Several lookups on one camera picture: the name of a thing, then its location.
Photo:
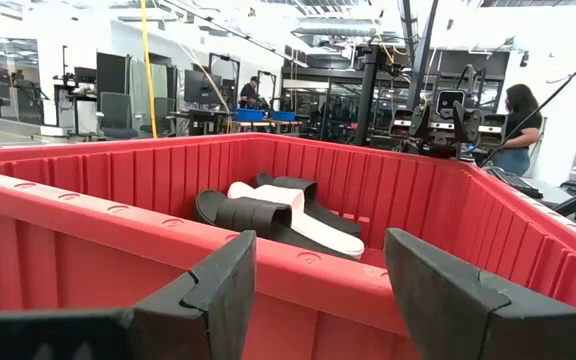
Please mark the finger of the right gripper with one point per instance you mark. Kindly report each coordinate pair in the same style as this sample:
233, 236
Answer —
420, 120
466, 122

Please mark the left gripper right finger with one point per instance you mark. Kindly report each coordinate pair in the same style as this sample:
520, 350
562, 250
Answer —
443, 310

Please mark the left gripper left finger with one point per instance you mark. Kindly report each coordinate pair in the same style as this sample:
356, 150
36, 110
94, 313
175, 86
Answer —
218, 305

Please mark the pink slide sandal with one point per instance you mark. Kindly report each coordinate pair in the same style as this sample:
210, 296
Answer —
278, 195

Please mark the red plastic bin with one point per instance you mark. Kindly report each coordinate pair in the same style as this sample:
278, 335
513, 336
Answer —
93, 250

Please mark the blue storage bin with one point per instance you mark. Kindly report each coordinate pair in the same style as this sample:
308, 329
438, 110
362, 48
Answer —
282, 115
249, 114

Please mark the person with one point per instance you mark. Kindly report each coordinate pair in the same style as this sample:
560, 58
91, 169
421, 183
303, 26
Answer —
250, 92
520, 125

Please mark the black vertical pole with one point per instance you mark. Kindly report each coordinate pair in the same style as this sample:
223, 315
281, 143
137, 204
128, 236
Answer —
368, 95

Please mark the black background monitor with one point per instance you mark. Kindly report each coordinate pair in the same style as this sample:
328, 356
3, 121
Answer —
202, 86

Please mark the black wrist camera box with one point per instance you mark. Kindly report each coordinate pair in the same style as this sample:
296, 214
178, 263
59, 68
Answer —
450, 101

